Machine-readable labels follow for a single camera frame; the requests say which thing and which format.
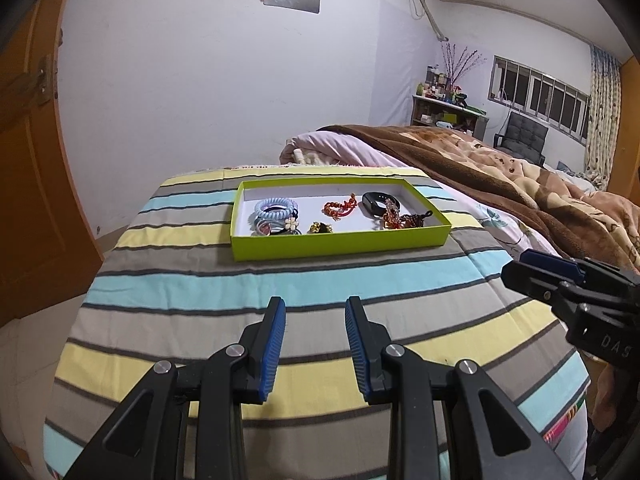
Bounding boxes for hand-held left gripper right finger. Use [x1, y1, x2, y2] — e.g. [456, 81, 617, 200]
[344, 296, 576, 480]

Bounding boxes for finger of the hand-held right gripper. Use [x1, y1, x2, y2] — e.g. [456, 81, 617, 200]
[519, 248, 586, 284]
[501, 259, 576, 306]

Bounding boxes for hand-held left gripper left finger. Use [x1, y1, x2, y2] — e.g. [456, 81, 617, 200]
[65, 296, 288, 480]

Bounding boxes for green shallow tray box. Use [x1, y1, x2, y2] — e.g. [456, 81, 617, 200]
[229, 175, 452, 263]

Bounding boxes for white flower hair tie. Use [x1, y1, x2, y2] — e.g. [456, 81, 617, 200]
[272, 217, 304, 237]

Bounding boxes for black hair tie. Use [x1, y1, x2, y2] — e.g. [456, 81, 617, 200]
[277, 207, 303, 236]

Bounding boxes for dark red bead bracelet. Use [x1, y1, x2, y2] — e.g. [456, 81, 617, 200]
[379, 197, 424, 231]

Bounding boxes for red orange bead bracelet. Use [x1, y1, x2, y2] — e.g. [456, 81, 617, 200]
[322, 192, 359, 221]

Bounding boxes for striped bed sheet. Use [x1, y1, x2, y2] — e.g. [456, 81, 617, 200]
[42, 164, 591, 480]

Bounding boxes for dark grey chair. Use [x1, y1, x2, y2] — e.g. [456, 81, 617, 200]
[493, 111, 550, 166]

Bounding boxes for brown plush blanket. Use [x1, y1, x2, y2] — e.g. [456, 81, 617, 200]
[315, 123, 640, 281]

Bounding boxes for patterned window curtain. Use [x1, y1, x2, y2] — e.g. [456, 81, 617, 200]
[582, 44, 624, 191]

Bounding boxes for black smart wristband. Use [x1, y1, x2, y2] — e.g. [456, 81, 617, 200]
[361, 190, 401, 219]

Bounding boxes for barred window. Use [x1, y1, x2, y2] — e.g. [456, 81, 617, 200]
[487, 54, 592, 149]

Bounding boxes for wooden shelf unit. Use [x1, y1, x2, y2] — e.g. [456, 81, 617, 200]
[410, 93, 490, 136]

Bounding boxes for group of small bottles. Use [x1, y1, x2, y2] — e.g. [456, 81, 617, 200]
[417, 64, 469, 106]

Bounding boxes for purple decorative branches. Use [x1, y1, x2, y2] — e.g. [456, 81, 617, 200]
[439, 42, 489, 86]

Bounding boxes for wooden door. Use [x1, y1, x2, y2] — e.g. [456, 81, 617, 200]
[0, 0, 106, 332]

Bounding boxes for metal door latch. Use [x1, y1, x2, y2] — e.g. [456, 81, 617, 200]
[9, 54, 61, 106]

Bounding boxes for wall pipe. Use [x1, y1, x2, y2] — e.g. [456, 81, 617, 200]
[407, 0, 449, 41]

